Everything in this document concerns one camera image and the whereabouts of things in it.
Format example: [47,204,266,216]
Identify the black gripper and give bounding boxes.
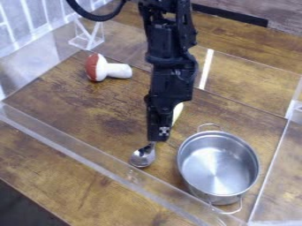
[146,60,198,141]

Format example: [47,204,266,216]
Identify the green handled metal spoon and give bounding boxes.
[128,101,186,169]

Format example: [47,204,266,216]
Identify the stainless steel pot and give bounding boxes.
[176,123,261,215]

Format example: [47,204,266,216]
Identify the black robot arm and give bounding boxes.
[138,0,198,141]

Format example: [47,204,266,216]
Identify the red white toy mushroom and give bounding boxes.
[86,54,132,82]

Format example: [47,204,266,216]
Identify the black strip on table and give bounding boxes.
[193,4,269,27]

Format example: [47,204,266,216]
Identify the clear acrylic enclosure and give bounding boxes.
[0,5,302,226]

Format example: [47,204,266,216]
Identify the black cable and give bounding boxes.
[64,0,128,22]

